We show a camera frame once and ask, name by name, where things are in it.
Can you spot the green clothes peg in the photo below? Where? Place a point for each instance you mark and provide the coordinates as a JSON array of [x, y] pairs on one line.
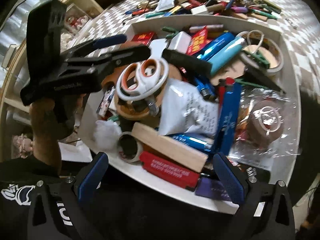
[[258, 58]]

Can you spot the wooden tag board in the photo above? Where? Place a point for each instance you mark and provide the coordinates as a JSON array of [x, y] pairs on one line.
[[239, 15]]

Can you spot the light wooden block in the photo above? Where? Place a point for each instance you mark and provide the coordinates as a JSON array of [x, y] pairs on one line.
[[177, 151]]

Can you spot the white square box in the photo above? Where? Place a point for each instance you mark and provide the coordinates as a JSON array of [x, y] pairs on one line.
[[200, 10]]

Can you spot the silver foil pouch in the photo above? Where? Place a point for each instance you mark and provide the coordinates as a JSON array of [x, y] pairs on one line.
[[184, 110]]

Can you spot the black lighter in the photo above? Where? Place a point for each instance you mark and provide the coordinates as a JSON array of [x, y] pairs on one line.
[[192, 65]]

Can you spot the light blue lighter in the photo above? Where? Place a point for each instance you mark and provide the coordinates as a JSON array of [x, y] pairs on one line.
[[225, 55]]

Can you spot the purple lighter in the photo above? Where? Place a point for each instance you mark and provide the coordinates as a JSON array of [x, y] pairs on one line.
[[240, 10]]

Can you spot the person left hand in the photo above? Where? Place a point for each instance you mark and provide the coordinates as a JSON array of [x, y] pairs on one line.
[[51, 122]]

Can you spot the mint barcode lighter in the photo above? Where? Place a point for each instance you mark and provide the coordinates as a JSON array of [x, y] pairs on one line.
[[155, 14]]

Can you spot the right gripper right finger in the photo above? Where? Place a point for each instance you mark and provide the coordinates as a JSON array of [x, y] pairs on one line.
[[265, 210]]

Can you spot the red Lamborghini lighter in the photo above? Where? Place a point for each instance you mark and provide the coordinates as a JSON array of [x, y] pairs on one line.
[[140, 12]]

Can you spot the checkered bed sheet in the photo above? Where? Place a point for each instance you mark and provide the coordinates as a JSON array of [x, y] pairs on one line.
[[293, 18]]

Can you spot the white tape roll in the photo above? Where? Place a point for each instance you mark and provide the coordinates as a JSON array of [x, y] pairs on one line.
[[257, 40]]

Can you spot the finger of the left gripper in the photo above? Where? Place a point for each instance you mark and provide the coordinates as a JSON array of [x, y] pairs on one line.
[[115, 58], [87, 47]]

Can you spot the metallic blue lighter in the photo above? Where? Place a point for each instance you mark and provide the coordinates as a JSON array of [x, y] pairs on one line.
[[215, 46]]

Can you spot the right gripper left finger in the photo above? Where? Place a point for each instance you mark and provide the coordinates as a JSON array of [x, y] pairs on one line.
[[56, 209]]

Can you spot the white orange scissors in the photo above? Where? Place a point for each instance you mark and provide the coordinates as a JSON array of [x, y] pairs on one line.
[[150, 76]]

